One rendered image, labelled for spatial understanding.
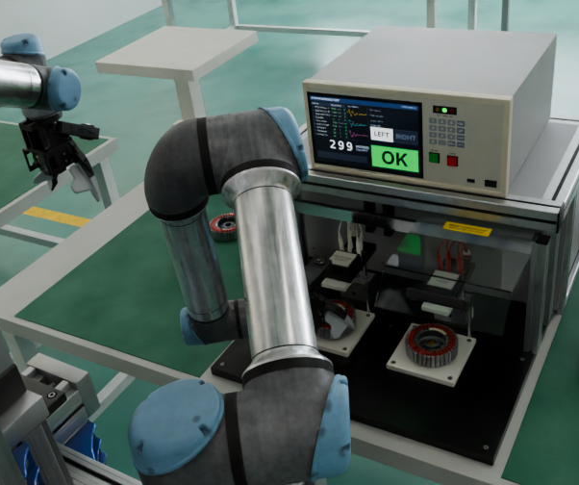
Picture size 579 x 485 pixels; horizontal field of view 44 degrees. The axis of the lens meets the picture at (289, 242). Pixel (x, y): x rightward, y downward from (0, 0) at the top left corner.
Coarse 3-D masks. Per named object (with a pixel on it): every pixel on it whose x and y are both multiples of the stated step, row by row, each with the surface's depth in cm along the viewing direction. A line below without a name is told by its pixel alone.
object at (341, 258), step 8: (344, 248) 174; (368, 248) 172; (336, 256) 167; (344, 256) 167; (352, 256) 166; (368, 256) 171; (336, 264) 165; (344, 264) 164; (352, 264) 164; (360, 264) 168; (336, 272) 165; (344, 272) 164; (352, 272) 165; (328, 280) 167; (336, 280) 166; (344, 280) 165; (352, 280) 165; (336, 288) 164; (344, 288) 163
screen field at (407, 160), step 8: (376, 152) 152; (384, 152) 151; (392, 152) 150; (400, 152) 150; (408, 152) 149; (416, 152) 148; (376, 160) 153; (384, 160) 152; (392, 160) 151; (400, 160) 150; (408, 160) 150; (416, 160) 149; (392, 168) 153; (400, 168) 152; (408, 168) 151; (416, 168) 150
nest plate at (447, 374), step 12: (396, 348) 159; (468, 348) 156; (396, 360) 156; (408, 360) 156; (456, 360) 154; (408, 372) 153; (420, 372) 152; (432, 372) 152; (444, 372) 151; (456, 372) 151; (444, 384) 150
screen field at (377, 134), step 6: (372, 132) 150; (378, 132) 150; (384, 132) 149; (390, 132) 148; (396, 132) 147; (402, 132) 147; (408, 132) 146; (414, 132) 145; (372, 138) 151; (378, 138) 150; (384, 138) 150; (390, 138) 149; (396, 138) 148; (402, 138) 147; (408, 138) 147; (414, 138) 146; (414, 144) 147
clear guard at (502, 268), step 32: (416, 224) 148; (480, 224) 145; (416, 256) 138; (448, 256) 137; (480, 256) 136; (512, 256) 135; (384, 288) 136; (416, 288) 134; (448, 288) 131; (480, 288) 129; (512, 288) 127; (448, 320) 130; (480, 320) 127
